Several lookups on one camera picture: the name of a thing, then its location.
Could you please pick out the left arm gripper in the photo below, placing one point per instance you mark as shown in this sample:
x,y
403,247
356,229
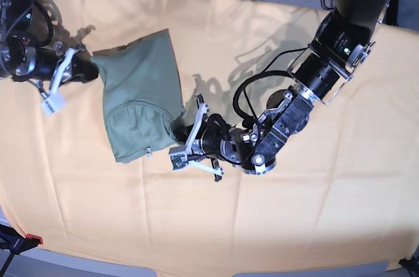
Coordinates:
x,y
208,141

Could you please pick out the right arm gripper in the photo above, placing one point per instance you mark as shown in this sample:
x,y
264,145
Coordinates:
x,y
50,68

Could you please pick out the green T-shirt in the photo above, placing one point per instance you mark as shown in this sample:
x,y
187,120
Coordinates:
x,y
141,96

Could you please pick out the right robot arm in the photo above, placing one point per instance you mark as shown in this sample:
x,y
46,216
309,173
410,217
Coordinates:
x,y
16,17

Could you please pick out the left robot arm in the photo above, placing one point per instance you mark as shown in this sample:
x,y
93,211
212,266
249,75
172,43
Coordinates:
x,y
342,42

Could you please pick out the yellow tablecloth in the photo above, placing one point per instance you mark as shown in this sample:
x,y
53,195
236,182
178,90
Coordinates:
x,y
344,191

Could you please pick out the red black table clamp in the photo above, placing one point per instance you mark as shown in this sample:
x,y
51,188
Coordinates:
x,y
15,244

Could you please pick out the black clamp right corner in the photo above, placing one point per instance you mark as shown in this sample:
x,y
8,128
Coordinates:
x,y
411,264

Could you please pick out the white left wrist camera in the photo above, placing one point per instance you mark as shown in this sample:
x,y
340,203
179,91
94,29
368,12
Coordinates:
x,y
178,157

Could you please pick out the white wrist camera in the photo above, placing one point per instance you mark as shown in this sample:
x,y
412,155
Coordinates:
x,y
52,103
178,157

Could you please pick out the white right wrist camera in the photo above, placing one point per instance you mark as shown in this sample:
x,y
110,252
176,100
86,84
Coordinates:
x,y
52,103

